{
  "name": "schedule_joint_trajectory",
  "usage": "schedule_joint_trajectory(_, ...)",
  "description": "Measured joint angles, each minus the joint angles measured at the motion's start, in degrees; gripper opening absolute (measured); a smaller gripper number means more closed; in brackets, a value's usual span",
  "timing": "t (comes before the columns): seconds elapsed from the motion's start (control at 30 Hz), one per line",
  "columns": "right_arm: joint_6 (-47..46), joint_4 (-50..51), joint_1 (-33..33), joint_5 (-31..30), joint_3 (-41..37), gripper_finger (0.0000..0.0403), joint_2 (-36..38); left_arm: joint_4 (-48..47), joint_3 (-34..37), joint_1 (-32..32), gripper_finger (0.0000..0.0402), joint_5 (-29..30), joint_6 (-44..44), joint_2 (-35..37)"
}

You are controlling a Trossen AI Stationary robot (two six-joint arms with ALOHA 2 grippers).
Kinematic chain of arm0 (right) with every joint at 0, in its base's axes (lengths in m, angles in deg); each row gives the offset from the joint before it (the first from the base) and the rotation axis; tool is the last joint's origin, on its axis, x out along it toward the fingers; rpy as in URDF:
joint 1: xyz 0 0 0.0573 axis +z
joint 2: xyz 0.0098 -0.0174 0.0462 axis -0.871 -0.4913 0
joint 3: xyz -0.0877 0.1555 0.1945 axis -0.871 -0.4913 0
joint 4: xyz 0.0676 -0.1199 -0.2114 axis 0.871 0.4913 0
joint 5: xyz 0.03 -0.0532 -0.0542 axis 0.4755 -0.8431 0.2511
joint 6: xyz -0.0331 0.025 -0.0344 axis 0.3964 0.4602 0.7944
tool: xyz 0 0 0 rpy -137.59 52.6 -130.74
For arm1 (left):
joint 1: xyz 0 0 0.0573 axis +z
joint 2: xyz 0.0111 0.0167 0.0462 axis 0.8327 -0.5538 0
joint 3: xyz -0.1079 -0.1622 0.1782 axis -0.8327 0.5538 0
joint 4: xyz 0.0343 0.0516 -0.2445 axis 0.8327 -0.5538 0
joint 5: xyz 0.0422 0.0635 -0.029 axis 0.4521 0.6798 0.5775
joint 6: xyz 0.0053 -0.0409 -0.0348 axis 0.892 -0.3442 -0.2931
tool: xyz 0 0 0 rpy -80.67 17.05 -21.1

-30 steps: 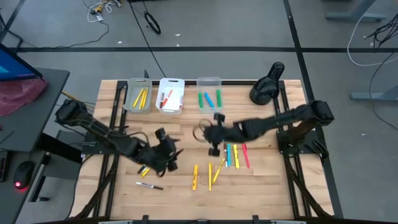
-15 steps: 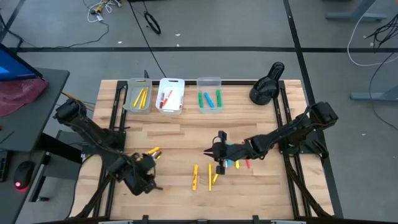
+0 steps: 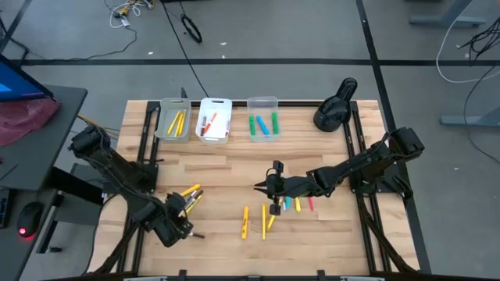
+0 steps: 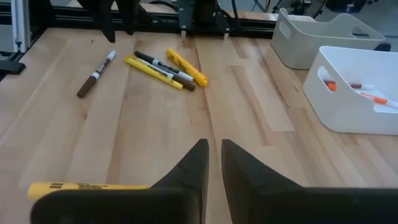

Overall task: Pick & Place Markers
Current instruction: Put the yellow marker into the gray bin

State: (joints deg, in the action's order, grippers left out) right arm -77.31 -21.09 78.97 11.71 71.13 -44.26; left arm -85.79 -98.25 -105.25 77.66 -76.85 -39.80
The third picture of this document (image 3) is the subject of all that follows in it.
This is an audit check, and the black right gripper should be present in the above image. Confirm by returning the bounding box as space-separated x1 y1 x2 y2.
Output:
253 159 317 217

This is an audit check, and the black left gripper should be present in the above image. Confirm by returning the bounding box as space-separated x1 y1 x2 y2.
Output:
154 193 195 247

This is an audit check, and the fat yellow highlighter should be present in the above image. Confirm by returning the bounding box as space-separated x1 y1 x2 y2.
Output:
241 205 251 240

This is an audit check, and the blue highlighter marker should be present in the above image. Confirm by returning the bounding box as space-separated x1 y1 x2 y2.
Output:
255 115 271 137

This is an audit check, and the orange and white marker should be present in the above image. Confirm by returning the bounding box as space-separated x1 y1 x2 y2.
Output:
204 112 218 134

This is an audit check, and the white plastic bin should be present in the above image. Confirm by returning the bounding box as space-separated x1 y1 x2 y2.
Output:
194 97 234 145

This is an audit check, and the clear plastic bin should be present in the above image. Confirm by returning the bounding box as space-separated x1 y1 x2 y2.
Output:
245 95 280 144

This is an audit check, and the grey plastic bin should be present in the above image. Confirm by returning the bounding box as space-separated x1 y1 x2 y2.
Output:
154 97 192 144

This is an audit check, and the black desk lamp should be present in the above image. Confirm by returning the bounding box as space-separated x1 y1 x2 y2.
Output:
312 76 359 133

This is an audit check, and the black computer mouse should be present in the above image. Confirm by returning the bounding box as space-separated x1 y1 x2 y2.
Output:
16 201 45 239

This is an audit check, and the black side desk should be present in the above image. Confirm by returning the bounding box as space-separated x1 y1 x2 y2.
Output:
0 84 105 254

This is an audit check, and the black keyboard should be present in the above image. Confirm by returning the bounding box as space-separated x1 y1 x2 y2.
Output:
0 188 11 229

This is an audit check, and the pink cloth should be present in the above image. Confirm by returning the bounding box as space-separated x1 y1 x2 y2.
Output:
0 97 63 148

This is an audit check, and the grey desk foot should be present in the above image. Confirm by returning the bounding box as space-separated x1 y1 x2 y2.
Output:
440 105 500 127
409 0 488 28

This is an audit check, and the blue-screen monitor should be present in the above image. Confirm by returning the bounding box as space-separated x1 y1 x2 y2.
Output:
0 52 55 103

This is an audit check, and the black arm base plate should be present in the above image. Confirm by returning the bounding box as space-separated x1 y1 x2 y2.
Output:
102 160 160 195
348 162 405 195

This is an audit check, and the black aluminium table frame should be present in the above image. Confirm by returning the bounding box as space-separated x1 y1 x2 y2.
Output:
87 99 433 281

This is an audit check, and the yellow cable bundle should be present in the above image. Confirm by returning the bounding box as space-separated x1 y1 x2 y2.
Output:
77 113 120 140

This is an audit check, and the black floor cable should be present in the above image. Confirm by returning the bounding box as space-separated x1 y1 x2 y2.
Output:
162 0 211 98
462 64 500 165
0 17 138 63

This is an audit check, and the coiled black cable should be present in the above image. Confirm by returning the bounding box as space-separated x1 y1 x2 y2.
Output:
180 13 204 44

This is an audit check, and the white floor cable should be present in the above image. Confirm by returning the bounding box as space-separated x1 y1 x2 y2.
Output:
435 0 500 84

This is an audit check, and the white cable bundle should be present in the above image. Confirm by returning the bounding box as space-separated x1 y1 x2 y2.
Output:
108 0 154 30

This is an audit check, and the black cable bundle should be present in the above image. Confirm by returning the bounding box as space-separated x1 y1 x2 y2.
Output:
457 16 500 66

